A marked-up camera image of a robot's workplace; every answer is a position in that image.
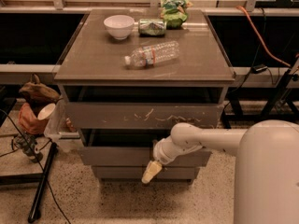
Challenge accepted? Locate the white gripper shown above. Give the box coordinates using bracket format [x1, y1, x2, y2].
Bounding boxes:
[141, 136, 203, 184]

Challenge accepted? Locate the grey drawer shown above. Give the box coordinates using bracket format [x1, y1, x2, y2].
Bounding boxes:
[78, 128, 213, 168]
[65, 102, 223, 130]
[92, 166, 199, 180]

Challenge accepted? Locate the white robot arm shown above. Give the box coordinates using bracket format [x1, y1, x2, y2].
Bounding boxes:
[142, 119, 299, 224]

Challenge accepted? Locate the grey bottom drawer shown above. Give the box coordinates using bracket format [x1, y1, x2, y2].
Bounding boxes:
[92, 166, 199, 180]

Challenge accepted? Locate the grey top drawer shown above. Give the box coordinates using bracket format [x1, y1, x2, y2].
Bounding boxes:
[65, 102, 223, 130]

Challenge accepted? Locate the grey drawer cabinet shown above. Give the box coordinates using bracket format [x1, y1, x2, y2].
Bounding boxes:
[55, 9, 235, 180]

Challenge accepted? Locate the clear plastic bin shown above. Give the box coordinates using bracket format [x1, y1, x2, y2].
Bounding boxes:
[44, 100, 82, 152]

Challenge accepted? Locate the clear plastic water bottle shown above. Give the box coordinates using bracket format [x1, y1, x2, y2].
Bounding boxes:
[124, 41, 179, 68]

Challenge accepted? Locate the white cup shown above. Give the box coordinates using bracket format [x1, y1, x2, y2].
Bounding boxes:
[37, 103, 56, 120]

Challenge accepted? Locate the black stand leg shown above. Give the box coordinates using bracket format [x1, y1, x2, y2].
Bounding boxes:
[27, 143, 58, 224]

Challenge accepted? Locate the small grey device on floor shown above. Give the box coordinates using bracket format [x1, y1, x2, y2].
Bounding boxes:
[13, 133, 43, 163]

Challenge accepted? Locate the orange cloth bag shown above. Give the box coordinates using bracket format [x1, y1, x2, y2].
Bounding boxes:
[19, 103, 48, 135]

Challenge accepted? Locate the brown cloth bag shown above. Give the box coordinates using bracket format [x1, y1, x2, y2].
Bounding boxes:
[19, 74, 60, 105]

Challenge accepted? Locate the green soda can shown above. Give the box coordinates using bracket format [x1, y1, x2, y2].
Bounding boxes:
[138, 19, 166, 36]

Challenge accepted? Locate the black power adapter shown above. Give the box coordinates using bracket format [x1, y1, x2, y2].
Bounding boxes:
[251, 64, 267, 74]

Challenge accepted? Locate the white bowl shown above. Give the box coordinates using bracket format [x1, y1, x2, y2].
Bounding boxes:
[104, 15, 135, 40]

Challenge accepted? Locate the green chip bag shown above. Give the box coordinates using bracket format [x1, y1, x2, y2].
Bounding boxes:
[160, 0, 192, 29]

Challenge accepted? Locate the black floor cable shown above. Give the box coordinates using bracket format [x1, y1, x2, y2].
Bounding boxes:
[0, 108, 73, 224]

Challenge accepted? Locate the black table frame right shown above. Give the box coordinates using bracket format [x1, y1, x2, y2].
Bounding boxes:
[221, 59, 299, 129]

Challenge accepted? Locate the orange cable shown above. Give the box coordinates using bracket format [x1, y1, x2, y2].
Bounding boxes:
[235, 5, 292, 68]

